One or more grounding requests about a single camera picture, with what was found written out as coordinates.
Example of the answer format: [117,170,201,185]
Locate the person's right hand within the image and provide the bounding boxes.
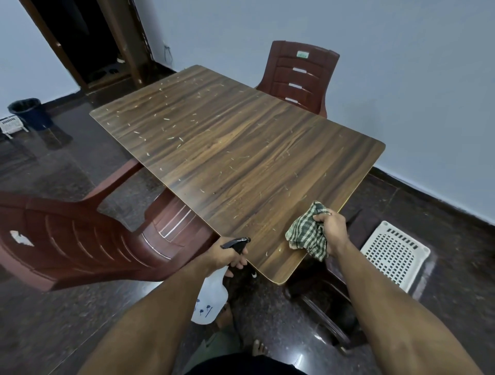
[312,210,352,257]

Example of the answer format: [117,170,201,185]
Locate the person's left hand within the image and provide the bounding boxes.
[199,241,249,278]

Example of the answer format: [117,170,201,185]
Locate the green checked cloth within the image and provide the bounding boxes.
[285,200,333,263]

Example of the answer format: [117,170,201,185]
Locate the white spray bottle black trigger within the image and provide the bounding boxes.
[191,237,252,325]

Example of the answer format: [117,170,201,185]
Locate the person's right forearm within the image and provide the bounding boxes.
[329,240,485,375]

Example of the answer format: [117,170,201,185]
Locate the person's left forearm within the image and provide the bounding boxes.
[77,253,217,375]

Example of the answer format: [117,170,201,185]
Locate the dark brown plastic chair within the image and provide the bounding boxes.
[289,209,373,353]

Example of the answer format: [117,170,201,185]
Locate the white perforated plastic basket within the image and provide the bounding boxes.
[360,220,431,293]

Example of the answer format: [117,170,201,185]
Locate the person's grey-green garment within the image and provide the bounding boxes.
[182,303,243,375]

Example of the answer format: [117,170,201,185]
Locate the person's black shirt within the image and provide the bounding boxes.
[194,353,311,375]

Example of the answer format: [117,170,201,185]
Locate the red-brown plastic chair green sticker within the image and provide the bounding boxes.
[255,40,341,119]

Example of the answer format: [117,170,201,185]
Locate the red-brown plastic chair white mark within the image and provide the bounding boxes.
[0,158,222,293]

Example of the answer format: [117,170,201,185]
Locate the scattered pale debris bits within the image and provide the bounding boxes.
[100,71,349,260]

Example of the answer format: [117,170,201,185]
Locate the dark blue trash bin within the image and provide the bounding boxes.
[7,98,53,131]

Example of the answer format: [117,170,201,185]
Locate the small white plastic rack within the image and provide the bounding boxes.
[0,117,29,139]

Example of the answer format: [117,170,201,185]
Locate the brown wooden door frame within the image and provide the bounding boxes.
[19,0,156,94]

